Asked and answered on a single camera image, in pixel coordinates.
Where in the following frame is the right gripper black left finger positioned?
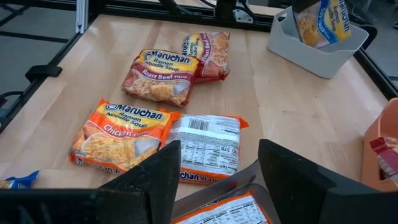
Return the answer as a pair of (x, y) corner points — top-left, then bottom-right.
(0, 139), (182, 224)

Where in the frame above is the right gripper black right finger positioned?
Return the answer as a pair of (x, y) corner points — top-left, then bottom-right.
(257, 139), (398, 224)

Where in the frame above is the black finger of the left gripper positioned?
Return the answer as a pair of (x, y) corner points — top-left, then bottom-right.
(291, 0), (321, 13)

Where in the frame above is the blue soy sauce ramen pack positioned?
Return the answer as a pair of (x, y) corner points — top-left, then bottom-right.
(294, 0), (352, 49)
(0, 170), (40, 190)

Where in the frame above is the red roast beef ramen pack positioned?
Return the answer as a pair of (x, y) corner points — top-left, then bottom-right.
(181, 30), (231, 83)
(121, 49), (200, 108)
(369, 136), (398, 184)

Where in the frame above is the orange chicken ramen noodle pack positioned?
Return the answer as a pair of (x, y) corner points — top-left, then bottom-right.
(68, 98), (181, 174)
(164, 112), (249, 185)
(170, 190), (273, 224)

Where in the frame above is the light grey plastic bin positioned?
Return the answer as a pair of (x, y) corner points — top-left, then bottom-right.
(266, 6), (369, 79)

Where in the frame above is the orange plastic bin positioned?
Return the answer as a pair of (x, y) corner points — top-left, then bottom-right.
(361, 98), (398, 192)

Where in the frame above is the black table edge clamp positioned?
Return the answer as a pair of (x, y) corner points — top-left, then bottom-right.
(24, 64), (63, 83)

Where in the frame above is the grey metal mounting bracket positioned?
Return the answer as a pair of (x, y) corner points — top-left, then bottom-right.
(233, 8), (254, 24)

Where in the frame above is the silver aluminium extrusion post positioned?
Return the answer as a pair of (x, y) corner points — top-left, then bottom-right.
(75, 0), (90, 34)

